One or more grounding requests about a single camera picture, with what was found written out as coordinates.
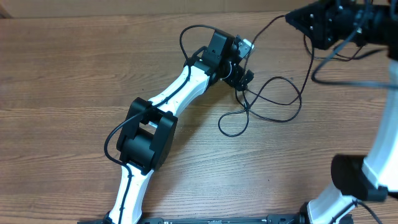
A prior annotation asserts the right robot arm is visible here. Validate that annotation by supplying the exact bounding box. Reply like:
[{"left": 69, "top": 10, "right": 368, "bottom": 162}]
[{"left": 285, "top": 1, "right": 397, "bottom": 223}]

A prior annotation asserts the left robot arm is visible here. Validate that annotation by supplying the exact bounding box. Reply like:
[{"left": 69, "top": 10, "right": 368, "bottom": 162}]
[{"left": 103, "top": 30, "right": 254, "bottom": 223}]

